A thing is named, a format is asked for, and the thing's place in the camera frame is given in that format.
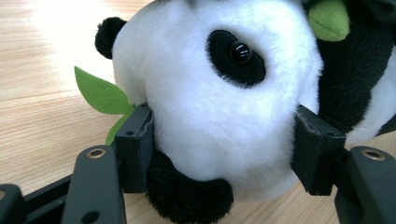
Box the panda plush toy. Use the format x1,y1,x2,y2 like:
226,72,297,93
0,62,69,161
74,0,396,224

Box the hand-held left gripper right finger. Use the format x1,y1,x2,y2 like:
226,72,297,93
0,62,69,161
290,104,347,198

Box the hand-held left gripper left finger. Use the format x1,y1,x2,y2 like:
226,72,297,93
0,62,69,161
114,102,156,194

